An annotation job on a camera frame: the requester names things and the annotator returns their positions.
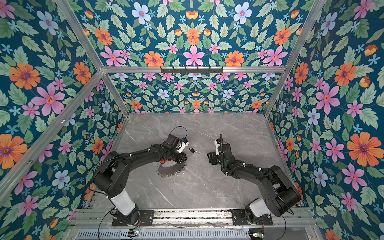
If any steel keyring with red handle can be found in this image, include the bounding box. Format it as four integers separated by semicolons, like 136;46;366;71
156;161;187;178

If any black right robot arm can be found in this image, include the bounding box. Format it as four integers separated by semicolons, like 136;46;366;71
207;136;301;223

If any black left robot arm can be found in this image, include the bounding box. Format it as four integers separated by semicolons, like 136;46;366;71
93;134;189;217

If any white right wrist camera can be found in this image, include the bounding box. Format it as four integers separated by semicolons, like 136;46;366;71
215;138;224;156

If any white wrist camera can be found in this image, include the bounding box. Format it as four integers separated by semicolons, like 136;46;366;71
176;138;189;153
215;138;224;156

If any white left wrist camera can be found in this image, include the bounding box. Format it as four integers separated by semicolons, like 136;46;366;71
176;138;189;153

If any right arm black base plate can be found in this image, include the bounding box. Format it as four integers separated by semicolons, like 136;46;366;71
230;209;273;226

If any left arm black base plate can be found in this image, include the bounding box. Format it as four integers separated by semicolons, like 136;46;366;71
111;210;155;227

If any black hook rail on wall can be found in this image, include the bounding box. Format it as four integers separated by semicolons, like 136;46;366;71
160;67;224;74

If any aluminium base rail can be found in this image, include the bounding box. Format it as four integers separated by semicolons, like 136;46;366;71
70;208;318;228

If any white perforated cable duct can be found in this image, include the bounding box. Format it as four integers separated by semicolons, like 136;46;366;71
75;229;250;240

